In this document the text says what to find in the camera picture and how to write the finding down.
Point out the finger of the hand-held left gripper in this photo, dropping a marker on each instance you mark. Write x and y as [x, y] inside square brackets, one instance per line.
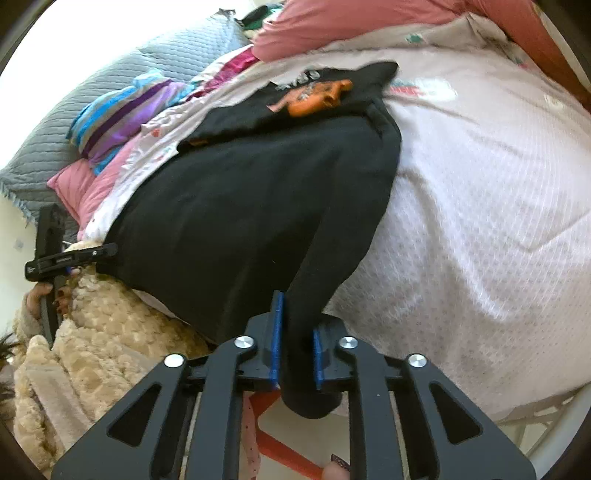
[94, 261]

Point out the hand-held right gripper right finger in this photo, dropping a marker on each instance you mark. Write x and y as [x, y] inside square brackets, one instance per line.
[317, 360]

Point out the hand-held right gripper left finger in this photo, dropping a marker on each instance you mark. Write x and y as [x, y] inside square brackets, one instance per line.
[276, 341]

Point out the black sweater with orange cuffs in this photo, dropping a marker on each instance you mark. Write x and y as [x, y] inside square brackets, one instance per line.
[231, 207]

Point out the person's left hand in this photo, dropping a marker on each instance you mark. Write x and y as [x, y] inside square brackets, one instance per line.
[37, 297]

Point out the person's right hand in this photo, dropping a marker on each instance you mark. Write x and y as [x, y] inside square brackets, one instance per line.
[336, 468]

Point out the pink pillow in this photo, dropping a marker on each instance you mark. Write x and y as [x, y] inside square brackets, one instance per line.
[74, 189]

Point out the fluffy beige robe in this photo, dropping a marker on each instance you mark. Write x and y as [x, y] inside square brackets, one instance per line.
[115, 346]

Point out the grey quilted headboard cushion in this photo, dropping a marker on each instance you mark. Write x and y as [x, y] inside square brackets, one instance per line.
[69, 138]

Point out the pink dotted pajama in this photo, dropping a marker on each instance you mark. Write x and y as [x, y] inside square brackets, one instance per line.
[251, 443]

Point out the striped pillow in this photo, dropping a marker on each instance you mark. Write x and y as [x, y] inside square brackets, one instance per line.
[120, 115]

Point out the pinkish strawberry print duvet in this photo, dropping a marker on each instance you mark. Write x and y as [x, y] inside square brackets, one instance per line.
[461, 207]

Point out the red lace cloth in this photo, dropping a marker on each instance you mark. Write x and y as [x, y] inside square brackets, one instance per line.
[240, 62]

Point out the cream folded cloth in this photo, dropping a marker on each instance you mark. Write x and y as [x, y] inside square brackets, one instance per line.
[253, 33]

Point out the black folded cloth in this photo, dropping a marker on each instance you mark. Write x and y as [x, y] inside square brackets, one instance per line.
[258, 16]

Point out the green folded cloth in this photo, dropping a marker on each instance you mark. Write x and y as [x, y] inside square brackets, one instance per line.
[276, 8]

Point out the pink comforter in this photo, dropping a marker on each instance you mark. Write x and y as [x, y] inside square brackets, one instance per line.
[346, 18]

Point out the orange frame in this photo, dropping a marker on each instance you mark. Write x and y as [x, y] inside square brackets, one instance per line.
[281, 450]

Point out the white bed frame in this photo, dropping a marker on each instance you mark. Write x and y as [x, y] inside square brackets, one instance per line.
[554, 429]

